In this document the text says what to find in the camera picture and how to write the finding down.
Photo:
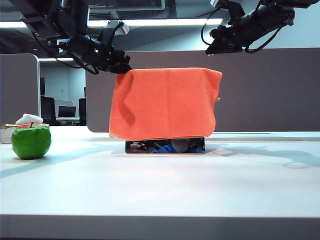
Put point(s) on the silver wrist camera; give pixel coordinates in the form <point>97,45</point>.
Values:
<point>124,28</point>
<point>217,2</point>

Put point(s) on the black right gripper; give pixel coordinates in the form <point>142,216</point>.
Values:
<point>223,36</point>

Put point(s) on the white tissue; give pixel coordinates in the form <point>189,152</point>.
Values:
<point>28,118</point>

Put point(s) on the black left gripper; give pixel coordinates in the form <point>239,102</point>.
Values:
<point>116,58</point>

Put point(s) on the black framed standing mirror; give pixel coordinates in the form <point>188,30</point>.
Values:
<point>162,147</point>

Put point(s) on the white background desk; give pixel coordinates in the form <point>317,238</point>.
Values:
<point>67,120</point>

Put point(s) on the green apple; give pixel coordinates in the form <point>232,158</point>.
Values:
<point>31,143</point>

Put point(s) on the wide grey desk partition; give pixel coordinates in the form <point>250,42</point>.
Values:
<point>262,92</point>

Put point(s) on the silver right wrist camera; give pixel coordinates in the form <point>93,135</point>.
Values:
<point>217,2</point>

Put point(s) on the orange microfiber cloth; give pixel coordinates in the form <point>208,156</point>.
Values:
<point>165,105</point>

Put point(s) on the gold and white tissue box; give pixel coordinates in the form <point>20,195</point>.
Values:
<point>5,133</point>

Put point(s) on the tall black office chair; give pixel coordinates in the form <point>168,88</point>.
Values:
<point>47,110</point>

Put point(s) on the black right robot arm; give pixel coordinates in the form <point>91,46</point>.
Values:
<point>265,20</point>

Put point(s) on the short ceiling light strip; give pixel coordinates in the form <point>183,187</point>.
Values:
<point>50,59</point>

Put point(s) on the narrow grey desk partition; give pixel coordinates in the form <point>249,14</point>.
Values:
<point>17,92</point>

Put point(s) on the dark laptop screen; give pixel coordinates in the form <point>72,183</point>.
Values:
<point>66,111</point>

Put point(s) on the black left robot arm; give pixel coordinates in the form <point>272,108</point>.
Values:
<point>57,25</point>

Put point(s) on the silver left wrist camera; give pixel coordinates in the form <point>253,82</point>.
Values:
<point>124,28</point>

